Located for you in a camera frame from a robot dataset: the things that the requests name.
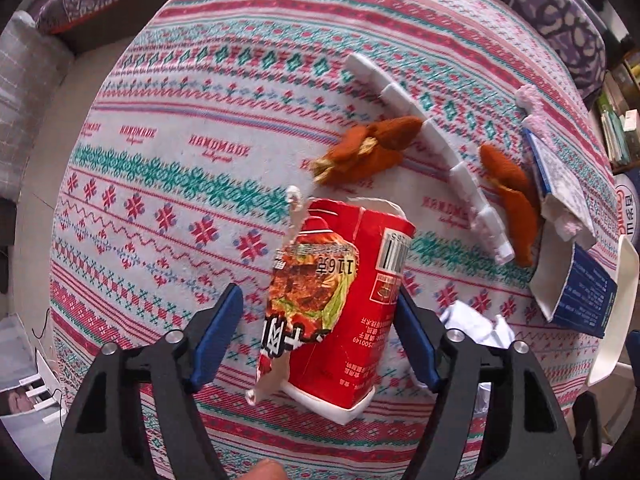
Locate red instant noodle cup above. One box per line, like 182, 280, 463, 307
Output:
245, 186, 416, 425

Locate blue biscuit box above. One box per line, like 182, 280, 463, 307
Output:
514, 84, 620, 339

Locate orange peel piece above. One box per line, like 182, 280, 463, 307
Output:
480, 144, 541, 268
310, 116, 424, 186

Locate cream plastic trash bin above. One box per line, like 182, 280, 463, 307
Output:
586, 235, 639, 387

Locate operator fingertip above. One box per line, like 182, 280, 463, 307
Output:
240, 460, 288, 480

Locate crumpled white paper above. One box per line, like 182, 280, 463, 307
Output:
410, 300, 515, 417

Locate white foam comb strip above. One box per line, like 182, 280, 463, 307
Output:
344, 53, 515, 266

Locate patterned pink tablecloth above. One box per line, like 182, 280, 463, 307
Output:
50, 0, 618, 479

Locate upper blue Ganten box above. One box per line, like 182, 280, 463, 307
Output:
614, 168, 640, 254

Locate wooden bookshelf with books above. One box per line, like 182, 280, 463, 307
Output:
597, 48, 639, 174

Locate grey checked cloth cover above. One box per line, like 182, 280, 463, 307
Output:
0, 11, 74, 202

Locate black cable on floor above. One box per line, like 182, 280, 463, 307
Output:
29, 306, 66, 411

